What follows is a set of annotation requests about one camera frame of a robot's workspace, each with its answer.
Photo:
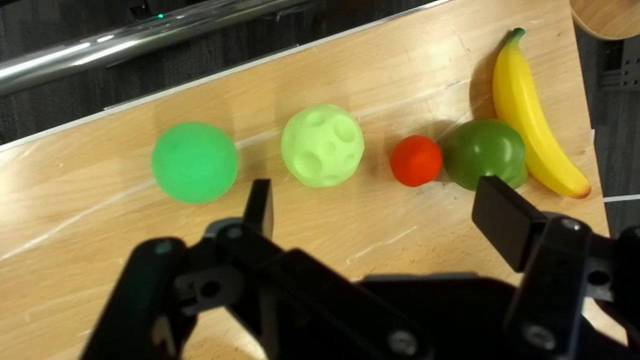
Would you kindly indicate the round wooden stool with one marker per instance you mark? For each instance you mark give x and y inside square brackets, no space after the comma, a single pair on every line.
[611,17]

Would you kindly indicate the smooth green ball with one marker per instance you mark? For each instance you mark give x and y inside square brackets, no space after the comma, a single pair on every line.
[195,163]

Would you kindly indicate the yellow banana toy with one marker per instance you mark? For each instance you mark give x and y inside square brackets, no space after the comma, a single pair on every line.
[527,112]

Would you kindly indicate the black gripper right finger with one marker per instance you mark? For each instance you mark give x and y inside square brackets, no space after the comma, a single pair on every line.
[552,280]

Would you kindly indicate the green pear toy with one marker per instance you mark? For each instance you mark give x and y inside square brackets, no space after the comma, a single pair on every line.
[483,153]

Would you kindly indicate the small red fruit toy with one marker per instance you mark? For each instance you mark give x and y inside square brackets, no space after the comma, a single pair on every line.
[416,160]

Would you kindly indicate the light green dimpled ball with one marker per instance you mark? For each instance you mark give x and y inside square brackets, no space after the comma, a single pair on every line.
[323,144]

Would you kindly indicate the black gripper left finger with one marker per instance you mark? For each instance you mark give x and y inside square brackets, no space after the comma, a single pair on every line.
[266,301]

